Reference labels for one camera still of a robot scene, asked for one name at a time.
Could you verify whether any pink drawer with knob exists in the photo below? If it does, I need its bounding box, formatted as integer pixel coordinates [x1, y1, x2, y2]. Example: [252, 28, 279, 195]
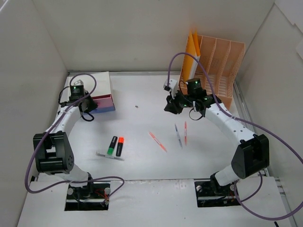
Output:
[92, 94, 115, 108]

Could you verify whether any orange folder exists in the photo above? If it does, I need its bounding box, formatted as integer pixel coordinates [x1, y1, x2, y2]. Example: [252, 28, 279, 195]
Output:
[180, 29, 202, 81]

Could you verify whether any orange cap black highlighter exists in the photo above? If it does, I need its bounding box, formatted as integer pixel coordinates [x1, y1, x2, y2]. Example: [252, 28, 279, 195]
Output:
[116, 137, 124, 157]

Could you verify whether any green cap black highlighter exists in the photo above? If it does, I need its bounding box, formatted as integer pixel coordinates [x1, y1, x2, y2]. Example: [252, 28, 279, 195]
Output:
[107, 136, 118, 155]

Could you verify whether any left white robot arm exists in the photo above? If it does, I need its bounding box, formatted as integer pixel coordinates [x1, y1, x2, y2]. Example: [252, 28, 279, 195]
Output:
[33, 85, 97, 199]

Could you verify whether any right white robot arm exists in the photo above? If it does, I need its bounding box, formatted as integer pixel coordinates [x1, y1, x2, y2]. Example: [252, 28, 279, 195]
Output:
[163, 79, 269, 195]

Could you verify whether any dark blue lower drawer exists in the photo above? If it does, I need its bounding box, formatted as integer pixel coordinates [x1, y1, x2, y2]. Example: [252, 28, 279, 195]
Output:
[91, 105, 116, 114]

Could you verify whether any white drawer box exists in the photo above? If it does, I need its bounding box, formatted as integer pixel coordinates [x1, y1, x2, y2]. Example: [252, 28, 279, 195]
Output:
[68, 71, 112, 97]

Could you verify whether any red clear pen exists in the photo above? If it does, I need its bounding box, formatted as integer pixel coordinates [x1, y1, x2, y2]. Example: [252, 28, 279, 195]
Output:
[184, 121, 187, 146]

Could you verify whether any blue clear pen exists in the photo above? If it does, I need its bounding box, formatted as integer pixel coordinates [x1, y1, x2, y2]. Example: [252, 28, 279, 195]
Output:
[174, 124, 183, 148]

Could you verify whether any pink pen left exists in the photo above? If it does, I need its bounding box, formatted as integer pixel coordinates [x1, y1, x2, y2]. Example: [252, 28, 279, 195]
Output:
[149, 132, 167, 152]

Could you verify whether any peach file organizer rack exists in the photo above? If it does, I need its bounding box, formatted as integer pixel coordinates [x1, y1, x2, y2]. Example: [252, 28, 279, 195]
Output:
[179, 32, 245, 109]

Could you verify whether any clear dark pen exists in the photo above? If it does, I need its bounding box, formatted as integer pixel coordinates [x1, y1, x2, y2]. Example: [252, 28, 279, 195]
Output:
[96, 152, 124, 161]

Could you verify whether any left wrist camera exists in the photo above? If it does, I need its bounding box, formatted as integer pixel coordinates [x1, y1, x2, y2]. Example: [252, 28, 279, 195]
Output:
[72, 79, 84, 86]

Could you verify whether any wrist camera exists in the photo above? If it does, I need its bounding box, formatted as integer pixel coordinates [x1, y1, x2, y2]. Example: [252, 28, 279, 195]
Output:
[163, 79, 178, 99]
[72, 79, 84, 86]

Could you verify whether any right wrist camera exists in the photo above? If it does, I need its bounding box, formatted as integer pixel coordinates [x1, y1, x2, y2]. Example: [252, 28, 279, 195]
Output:
[163, 79, 178, 99]

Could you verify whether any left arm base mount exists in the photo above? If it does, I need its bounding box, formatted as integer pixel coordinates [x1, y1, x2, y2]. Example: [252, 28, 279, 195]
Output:
[64, 182, 111, 211]

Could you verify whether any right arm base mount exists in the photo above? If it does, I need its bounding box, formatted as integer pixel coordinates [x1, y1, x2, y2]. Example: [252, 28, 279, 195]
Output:
[194, 181, 240, 208]

